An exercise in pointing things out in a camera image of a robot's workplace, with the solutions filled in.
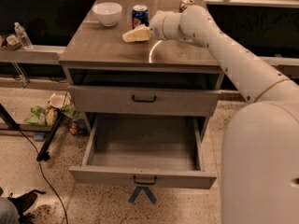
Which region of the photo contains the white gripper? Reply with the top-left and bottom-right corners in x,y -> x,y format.
122,10 -> 182,43

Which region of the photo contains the blue pepsi can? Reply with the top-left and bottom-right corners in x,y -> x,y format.
132,5 -> 149,28

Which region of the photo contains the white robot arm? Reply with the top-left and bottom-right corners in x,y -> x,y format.
122,6 -> 299,224

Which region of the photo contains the gold soda can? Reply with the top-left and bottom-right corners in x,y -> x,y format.
179,0 -> 195,12

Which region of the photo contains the grey drawer cabinet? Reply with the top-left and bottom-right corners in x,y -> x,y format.
60,0 -> 223,134

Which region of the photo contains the closed grey upper drawer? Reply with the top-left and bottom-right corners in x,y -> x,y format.
68,85 -> 220,117

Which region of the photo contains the open grey lower drawer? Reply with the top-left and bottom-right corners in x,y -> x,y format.
70,114 -> 217,189

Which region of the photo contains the white bowl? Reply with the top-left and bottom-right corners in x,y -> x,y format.
93,2 -> 122,27

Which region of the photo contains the snack bag pile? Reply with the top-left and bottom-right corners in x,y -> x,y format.
25,92 -> 88,135

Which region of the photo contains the clear plastic water bottle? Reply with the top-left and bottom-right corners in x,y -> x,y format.
14,22 -> 33,49

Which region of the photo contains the snack bowl on shelf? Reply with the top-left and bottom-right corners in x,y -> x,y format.
0,35 -> 21,51

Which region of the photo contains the black tripod leg left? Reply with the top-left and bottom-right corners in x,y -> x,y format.
36,111 -> 63,161

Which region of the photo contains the blue tape cross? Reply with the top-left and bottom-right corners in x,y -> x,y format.
128,187 -> 157,204

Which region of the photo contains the black shoe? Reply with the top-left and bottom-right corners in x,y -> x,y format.
7,189 -> 45,217

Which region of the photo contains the black floor cable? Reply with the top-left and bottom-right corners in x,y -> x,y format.
17,128 -> 69,224

